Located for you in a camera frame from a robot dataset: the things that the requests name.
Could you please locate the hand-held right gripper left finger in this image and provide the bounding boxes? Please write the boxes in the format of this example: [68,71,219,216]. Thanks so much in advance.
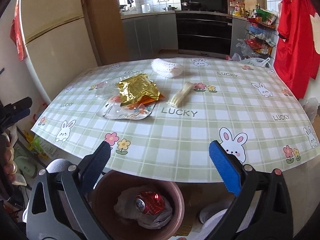
[26,140,112,240]

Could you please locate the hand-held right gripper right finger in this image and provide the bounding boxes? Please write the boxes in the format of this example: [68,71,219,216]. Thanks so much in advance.
[209,140,293,240]

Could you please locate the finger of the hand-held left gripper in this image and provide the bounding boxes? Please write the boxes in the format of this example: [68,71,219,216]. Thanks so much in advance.
[0,97,33,115]
[0,109,31,128]

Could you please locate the white plastic bag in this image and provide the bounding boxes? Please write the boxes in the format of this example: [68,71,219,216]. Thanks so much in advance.
[300,97,319,123]
[114,186,174,229]

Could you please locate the brown trash bin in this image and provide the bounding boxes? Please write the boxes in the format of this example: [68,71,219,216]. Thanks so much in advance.
[90,170,185,240]

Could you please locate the clear printed plastic bag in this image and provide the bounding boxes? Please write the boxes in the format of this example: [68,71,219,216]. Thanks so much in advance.
[96,96,154,120]

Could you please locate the crushed red can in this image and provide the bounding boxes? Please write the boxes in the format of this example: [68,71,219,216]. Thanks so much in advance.
[135,190,165,215]

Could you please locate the clear plastic container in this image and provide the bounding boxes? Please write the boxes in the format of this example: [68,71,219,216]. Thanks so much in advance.
[95,80,120,98]

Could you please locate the orange snack wrapper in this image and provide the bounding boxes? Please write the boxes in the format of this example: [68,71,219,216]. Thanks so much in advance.
[140,92,165,105]

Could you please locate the pale yellow small wrapper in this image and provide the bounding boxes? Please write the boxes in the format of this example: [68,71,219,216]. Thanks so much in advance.
[167,82,194,107]

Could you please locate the gold foil packet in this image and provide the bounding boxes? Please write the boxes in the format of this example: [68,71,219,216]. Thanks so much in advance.
[117,74,165,105]

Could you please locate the white foam fruit net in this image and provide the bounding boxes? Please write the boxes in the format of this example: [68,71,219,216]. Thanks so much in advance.
[151,58,183,78]

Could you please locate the person's left hand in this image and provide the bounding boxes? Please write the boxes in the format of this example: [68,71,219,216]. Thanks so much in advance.
[0,133,15,177]

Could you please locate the green snack packet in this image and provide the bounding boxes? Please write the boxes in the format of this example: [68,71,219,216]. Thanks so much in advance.
[31,135,57,158]

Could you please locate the person's right leg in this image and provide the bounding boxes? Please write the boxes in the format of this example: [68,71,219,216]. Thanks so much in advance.
[199,202,235,232]

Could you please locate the checked rabbit tablecloth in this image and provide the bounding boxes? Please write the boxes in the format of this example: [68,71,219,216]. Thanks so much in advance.
[30,57,320,183]

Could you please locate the green slipper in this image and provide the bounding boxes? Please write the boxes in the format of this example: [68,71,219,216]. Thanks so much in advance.
[13,154,38,178]

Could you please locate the cream refrigerator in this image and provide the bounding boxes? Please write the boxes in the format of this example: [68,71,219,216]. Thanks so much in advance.
[17,0,100,100]

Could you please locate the red hanging banner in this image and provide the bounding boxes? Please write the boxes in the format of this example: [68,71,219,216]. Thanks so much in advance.
[10,0,28,62]

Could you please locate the white green shopping bag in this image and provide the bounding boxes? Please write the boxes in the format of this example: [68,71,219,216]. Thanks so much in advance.
[240,57,272,68]

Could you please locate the black built-in stove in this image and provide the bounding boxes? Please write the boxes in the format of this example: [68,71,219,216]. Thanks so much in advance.
[175,11,233,57]

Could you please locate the grey base cabinet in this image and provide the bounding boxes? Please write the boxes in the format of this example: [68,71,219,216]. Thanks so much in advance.
[231,17,250,55]

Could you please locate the grey base cabinets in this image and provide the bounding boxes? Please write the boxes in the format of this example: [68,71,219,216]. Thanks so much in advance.
[121,12,177,60]

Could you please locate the red apron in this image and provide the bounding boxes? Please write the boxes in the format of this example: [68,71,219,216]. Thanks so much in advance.
[274,0,320,99]

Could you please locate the group of condiment bottles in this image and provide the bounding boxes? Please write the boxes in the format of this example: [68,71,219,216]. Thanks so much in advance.
[229,0,253,18]

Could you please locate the black wok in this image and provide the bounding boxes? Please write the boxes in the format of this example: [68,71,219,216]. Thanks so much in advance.
[180,1,202,10]

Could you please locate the black wire storage rack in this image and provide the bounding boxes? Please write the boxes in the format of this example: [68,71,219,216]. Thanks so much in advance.
[244,9,279,60]

